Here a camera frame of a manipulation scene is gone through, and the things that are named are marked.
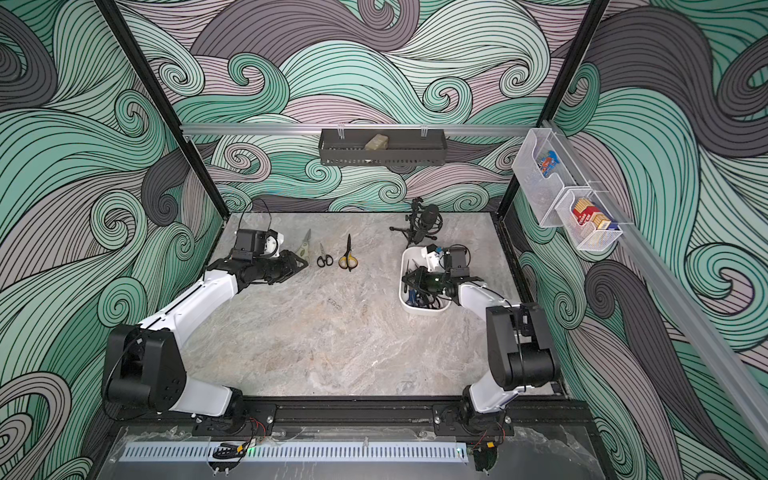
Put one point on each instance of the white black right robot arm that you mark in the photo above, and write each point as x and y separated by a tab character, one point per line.
520	347

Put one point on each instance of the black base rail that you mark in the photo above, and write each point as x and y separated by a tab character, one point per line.
450	415

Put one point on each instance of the white plastic storage box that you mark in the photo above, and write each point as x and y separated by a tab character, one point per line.
410	259

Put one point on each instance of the blue handled scissors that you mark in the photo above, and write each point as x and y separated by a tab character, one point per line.
416	298

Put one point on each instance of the clear wall bin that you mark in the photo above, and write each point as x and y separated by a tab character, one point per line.
585	237
542	194

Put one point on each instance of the white perforated strip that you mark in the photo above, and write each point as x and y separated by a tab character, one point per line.
312	452

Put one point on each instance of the clear wall bin near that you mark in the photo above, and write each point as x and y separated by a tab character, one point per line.
585	237

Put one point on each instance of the clear wall bin far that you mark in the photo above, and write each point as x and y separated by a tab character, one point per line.
542	194

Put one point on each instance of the small black scissors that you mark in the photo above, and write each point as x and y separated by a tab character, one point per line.
324	259

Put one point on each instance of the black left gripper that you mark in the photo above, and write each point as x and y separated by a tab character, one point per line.
293	267

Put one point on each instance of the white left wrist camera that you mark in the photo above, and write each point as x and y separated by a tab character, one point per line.
273	242

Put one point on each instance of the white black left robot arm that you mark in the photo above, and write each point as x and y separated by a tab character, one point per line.
144	370

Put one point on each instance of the blue red small packet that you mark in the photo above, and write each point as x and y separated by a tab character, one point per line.
547	162

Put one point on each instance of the black wall shelf tray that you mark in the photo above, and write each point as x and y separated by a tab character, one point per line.
407	147

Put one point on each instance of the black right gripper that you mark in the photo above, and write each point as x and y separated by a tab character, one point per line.
425	277

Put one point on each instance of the red yellow small boxes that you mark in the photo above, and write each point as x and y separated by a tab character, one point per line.
586	212

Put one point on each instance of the yellow black handled scissors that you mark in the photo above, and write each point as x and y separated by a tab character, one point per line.
347	260

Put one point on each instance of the cream handled kitchen scissors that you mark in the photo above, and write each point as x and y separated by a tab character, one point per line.
304	251

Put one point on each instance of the beige sponge block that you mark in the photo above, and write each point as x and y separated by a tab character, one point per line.
377	143

